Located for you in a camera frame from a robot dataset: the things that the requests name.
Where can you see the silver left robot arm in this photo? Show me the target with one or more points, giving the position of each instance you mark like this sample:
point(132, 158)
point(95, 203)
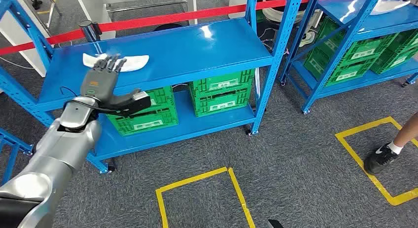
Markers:
point(58, 148)

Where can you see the white table with metal rail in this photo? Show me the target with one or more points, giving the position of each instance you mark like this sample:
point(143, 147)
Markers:
point(94, 4)

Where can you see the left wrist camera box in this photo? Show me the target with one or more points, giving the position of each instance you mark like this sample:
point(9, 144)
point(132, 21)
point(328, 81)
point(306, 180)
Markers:
point(142, 105)

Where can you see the white panel board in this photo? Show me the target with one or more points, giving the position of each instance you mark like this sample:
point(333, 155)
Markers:
point(13, 30)

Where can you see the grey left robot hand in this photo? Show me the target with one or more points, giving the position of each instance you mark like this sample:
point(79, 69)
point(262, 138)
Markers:
point(98, 82)

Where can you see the white cabinet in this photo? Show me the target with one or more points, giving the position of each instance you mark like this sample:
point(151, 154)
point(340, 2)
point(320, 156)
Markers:
point(237, 1)

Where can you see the yellow floor tape square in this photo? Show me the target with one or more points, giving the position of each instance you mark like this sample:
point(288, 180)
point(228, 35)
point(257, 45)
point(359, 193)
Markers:
point(341, 135)
point(159, 191)

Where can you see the red barrier belt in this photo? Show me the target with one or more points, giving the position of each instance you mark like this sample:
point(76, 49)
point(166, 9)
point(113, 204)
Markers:
point(163, 20)

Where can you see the chrome stanchion post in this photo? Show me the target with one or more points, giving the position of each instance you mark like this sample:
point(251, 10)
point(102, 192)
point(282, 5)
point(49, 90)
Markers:
point(88, 32)

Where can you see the white curved plastic part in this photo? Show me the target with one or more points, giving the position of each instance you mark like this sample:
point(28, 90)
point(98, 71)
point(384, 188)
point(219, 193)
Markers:
point(388, 5)
point(137, 61)

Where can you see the black robot body piece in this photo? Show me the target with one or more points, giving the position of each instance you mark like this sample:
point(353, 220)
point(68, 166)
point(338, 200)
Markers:
point(274, 224)

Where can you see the black round base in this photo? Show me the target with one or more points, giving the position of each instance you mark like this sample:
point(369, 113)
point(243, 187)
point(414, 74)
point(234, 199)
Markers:
point(168, 26)

